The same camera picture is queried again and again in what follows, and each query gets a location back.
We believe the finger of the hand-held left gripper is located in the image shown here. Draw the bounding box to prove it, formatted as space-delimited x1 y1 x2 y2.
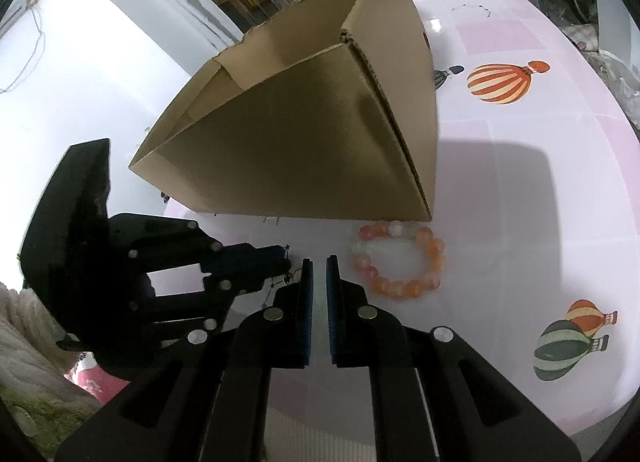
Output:
112 215 292 273
132 264 292 339

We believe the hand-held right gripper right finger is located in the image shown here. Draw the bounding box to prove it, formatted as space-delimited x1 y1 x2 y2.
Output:
326 255 581 462

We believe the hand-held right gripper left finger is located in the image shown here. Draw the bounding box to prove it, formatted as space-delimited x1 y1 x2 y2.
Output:
55 258 315 462

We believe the orange bead bracelet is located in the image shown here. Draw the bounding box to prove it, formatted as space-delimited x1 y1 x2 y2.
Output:
351 221 446 301

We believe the brown cardboard box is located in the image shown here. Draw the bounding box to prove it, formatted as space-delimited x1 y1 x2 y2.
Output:
127 0 441 223

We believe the fluffy beige blanket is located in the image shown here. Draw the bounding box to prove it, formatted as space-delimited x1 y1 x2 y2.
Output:
0 282 101 443

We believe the checkered cloth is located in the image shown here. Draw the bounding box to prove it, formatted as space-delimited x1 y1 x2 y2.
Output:
562 24 601 51

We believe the white cable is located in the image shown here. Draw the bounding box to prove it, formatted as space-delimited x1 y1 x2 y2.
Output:
0 0 47 93

